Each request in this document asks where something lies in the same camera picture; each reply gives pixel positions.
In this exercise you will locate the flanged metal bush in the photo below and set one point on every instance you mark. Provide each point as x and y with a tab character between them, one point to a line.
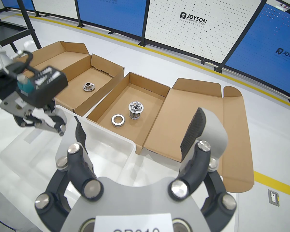
88	88

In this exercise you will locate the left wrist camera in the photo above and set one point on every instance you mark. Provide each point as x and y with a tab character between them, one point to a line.
48	85

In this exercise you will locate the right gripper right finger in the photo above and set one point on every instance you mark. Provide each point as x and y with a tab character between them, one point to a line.
195	167

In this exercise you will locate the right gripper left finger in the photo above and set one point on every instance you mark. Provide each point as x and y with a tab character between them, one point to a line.
79	167

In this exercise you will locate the grey floor socket plate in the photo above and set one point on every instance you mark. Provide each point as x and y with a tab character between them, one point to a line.
273	197

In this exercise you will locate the deep clear plastic tray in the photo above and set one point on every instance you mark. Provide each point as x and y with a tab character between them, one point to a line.
106	150

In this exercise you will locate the black metal rack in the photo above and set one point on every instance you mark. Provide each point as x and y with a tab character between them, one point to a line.
27	15

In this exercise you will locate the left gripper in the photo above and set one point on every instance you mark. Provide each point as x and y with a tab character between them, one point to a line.
10	105

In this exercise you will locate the toothed metal pulley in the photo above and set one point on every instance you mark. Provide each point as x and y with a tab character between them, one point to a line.
135	110

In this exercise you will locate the shallow cardboard box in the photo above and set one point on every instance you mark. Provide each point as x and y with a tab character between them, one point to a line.
193	126
77	66

